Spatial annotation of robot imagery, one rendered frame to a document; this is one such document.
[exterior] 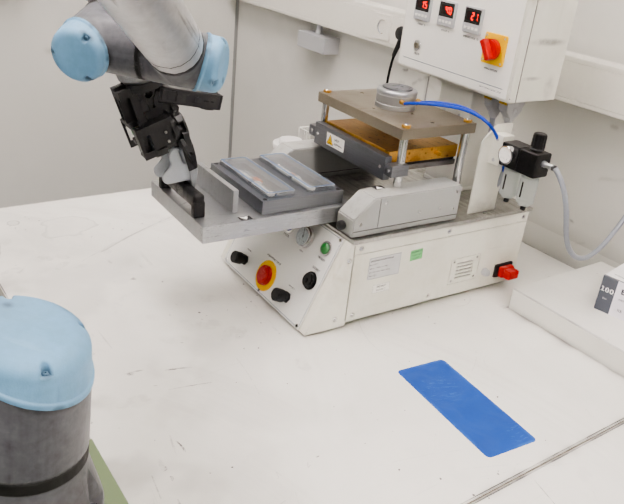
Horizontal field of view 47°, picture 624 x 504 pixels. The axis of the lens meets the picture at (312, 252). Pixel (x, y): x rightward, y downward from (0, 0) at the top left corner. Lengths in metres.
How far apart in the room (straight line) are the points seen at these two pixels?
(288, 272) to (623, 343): 0.62
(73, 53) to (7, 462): 0.52
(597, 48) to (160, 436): 1.21
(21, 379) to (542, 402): 0.86
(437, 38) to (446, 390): 0.71
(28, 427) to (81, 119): 2.11
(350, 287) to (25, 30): 1.63
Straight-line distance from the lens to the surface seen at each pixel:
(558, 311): 1.45
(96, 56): 0.98
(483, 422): 1.17
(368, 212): 1.24
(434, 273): 1.42
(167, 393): 1.14
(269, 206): 1.20
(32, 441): 0.68
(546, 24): 1.41
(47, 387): 0.65
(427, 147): 1.37
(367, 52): 2.24
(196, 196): 1.16
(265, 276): 1.38
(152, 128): 1.14
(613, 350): 1.39
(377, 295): 1.34
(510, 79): 1.38
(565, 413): 1.25
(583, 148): 1.74
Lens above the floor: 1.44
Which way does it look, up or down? 26 degrees down
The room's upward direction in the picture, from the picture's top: 6 degrees clockwise
